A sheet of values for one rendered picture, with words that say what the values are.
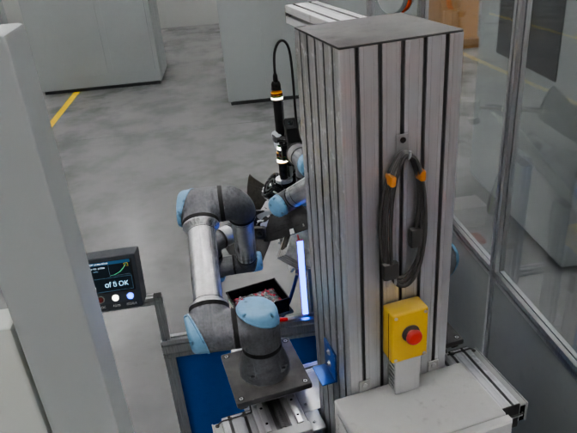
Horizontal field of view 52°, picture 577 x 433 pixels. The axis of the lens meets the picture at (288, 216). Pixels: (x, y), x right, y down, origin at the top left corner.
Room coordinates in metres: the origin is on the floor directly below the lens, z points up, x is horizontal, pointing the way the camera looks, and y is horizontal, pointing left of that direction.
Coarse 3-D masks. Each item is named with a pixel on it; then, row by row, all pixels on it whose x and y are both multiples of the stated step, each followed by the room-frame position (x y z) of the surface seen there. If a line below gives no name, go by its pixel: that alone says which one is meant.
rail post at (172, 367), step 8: (168, 360) 1.76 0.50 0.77; (176, 360) 1.78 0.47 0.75; (168, 368) 1.76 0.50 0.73; (176, 368) 1.77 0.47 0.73; (168, 376) 1.76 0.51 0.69; (176, 376) 1.77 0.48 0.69; (176, 384) 1.77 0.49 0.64; (176, 392) 1.77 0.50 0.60; (176, 400) 1.76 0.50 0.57; (184, 400) 1.77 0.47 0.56; (176, 408) 1.76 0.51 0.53; (184, 408) 1.77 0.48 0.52; (184, 416) 1.77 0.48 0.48; (184, 424) 1.77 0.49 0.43; (184, 432) 1.76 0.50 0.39
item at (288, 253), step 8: (304, 232) 2.18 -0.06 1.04; (288, 240) 2.13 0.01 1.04; (296, 240) 2.14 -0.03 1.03; (304, 240) 2.15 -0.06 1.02; (280, 248) 2.14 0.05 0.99; (288, 248) 2.09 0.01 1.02; (296, 248) 2.11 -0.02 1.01; (304, 248) 2.13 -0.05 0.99; (280, 256) 2.10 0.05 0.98; (288, 256) 2.07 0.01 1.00; (296, 256) 2.09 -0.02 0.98; (288, 264) 2.11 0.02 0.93; (296, 264) 2.09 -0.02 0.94
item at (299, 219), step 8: (296, 208) 2.12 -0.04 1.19; (304, 208) 2.12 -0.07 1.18; (272, 216) 2.08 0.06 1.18; (288, 216) 2.05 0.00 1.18; (296, 216) 2.05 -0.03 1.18; (304, 216) 2.04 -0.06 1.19; (272, 224) 2.03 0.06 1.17; (280, 224) 2.01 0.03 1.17; (288, 224) 2.00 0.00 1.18; (296, 224) 1.99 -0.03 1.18; (272, 232) 1.99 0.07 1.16; (280, 232) 1.97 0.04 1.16; (288, 232) 1.96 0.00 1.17; (296, 232) 1.95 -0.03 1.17; (264, 240) 1.97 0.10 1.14; (272, 240) 1.95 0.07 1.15
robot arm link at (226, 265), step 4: (224, 256) 1.91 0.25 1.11; (228, 256) 1.91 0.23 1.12; (220, 260) 1.88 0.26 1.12; (224, 260) 1.89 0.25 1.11; (228, 260) 1.89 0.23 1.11; (232, 260) 1.89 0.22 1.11; (220, 264) 1.88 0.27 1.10; (224, 264) 1.88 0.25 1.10; (228, 264) 1.88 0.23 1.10; (232, 264) 1.88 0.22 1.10; (220, 268) 1.87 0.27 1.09; (224, 268) 1.87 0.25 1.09; (228, 268) 1.87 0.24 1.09; (232, 268) 1.87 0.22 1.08; (220, 272) 1.87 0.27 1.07; (224, 272) 1.87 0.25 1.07; (228, 272) 1.87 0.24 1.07; (232, 272) 1.87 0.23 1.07; (224, 276) 1.89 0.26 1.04
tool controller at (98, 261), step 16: (96, 256) 1.76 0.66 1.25; (112, 256) 1.74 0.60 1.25; (128, 256) 1.74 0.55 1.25; (96, 272) 1.72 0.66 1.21; (112, 272) 1.72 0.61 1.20; (128, 272) 1.73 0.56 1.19; (112, 288) 1.71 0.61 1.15; (128, 288) 1.71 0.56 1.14; (144, 288) 1.79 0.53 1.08; (112, 304) 1.69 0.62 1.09; (128, 304) 1.70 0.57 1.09
